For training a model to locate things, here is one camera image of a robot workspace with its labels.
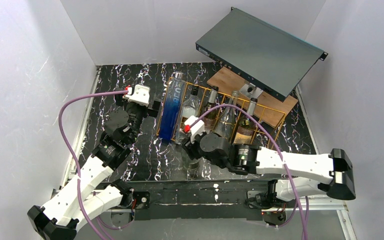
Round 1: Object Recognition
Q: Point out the clear labelled wine bottle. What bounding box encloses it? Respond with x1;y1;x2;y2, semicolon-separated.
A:
213;107;236;141

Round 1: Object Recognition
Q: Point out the dark green wine bottle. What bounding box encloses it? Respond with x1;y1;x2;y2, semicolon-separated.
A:
233;98;258;144

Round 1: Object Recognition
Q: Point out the clear square liquor bottle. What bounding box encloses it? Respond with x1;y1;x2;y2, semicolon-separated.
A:
175;85;200;145

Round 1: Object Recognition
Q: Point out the blue tall glass bottle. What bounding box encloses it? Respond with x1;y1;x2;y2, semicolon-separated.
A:
159;71;186;142

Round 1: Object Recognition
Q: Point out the clear tall bottle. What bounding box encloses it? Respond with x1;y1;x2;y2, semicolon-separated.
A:
185;158;201;180

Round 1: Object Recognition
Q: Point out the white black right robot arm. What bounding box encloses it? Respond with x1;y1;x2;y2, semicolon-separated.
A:
181;132;356;202

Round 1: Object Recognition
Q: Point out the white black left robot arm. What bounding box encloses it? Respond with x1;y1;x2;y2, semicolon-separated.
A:
27;99;161;240

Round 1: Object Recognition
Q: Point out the wooden board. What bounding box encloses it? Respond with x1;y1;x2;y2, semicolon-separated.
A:
207;67;298;128

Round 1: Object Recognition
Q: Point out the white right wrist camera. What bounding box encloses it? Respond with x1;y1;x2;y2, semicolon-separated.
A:
183;115;205;143

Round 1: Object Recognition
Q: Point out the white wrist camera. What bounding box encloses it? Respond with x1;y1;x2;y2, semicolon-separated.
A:
122;84;151;107
183;115;205;143

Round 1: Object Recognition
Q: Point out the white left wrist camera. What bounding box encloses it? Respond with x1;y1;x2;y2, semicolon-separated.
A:
122;84;151;107

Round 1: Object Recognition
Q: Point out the gold wire wine rack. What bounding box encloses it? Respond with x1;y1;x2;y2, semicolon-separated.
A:
156;77;286;141

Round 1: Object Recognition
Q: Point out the grey metal bracket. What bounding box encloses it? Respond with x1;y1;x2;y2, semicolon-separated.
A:
238;83;264;100

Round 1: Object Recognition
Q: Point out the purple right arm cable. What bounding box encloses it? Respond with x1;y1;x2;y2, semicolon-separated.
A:
195;103;309;240

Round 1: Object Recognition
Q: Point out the grey rack-mount network switch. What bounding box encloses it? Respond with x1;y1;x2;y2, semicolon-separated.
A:
195;7;328;102

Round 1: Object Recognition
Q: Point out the aluminium frame rail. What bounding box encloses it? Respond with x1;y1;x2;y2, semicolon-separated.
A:
41;66;359;240

